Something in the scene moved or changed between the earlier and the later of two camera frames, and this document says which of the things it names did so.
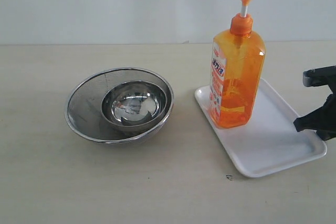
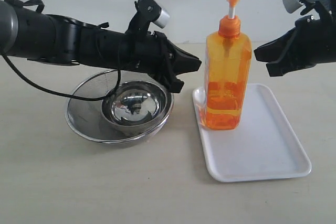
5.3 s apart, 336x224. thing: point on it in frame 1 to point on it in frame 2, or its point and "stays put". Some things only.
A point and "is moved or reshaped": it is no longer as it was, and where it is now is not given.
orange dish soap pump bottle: x=237 y=67 is moved or reshaped
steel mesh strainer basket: x=118 y=106 stays put
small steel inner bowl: x=134 y=105 stays put
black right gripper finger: x=322 y=120 to x=313 y=41
